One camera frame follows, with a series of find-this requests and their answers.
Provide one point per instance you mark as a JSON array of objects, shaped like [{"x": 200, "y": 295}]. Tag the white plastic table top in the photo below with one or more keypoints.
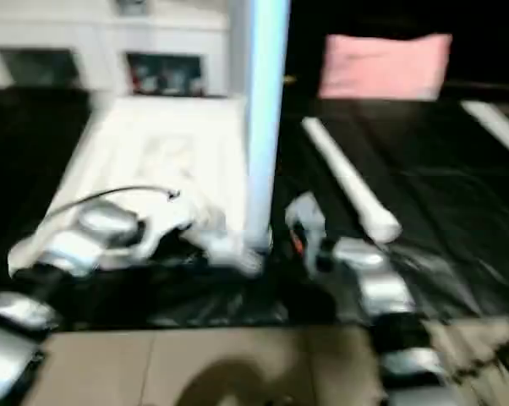
[{"x": 153, "y": 144}]

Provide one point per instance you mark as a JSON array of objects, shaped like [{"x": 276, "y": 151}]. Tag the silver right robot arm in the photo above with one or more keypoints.
[{"x": 381, "y": 288}]

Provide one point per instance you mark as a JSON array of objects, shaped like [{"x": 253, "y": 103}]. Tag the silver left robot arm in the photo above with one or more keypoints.
[{"x": 68, "y": 254}]

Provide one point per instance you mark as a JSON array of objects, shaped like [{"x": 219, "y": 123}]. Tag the black work mat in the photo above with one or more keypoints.
[{"x": 457, "y": 220}]

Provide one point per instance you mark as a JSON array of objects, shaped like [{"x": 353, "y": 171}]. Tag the red bottle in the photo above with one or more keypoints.
[{"x": 136, "y": 78}]

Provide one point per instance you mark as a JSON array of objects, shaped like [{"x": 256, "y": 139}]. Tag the pink pillow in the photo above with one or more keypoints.
[{"x": 385, "y": 66}]

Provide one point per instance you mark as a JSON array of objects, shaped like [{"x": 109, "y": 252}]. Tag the black tripod stand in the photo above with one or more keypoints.
[{"x": 495, "y": 359}]

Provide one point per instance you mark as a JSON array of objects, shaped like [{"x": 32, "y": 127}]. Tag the white glass-door cabinet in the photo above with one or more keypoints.
[{"x": 68, "y": 34}]

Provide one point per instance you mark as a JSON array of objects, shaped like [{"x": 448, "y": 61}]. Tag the dark patterned ornament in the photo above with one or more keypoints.
[{"x": 132, "y": 5}]

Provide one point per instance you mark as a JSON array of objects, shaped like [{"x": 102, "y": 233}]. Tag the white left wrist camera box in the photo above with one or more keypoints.
[{"x": 191, "y": 222}]

